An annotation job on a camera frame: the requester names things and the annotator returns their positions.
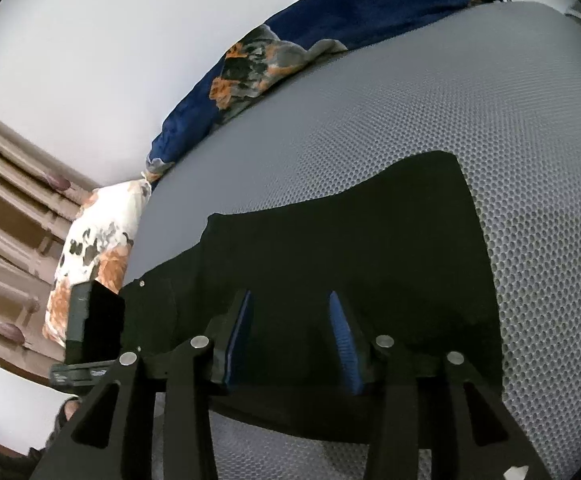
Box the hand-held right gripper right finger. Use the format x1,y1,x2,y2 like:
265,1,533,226
327,289,554,480

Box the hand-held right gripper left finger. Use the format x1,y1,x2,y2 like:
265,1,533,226
30,289,255,480

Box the black pants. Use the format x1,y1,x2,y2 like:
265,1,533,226
119,150,504,447

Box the white floral pillow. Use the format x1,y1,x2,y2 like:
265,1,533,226
42,180,152,349

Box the person's foot in sandal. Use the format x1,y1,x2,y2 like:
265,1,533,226
44,398,83,461

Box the brown wooden headboard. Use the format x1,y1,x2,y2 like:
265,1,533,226
0,100,102,377

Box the grey mesh mat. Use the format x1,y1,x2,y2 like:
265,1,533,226
119,1,581,480

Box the blue floral blanket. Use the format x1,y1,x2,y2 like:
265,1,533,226
145,0,513,184

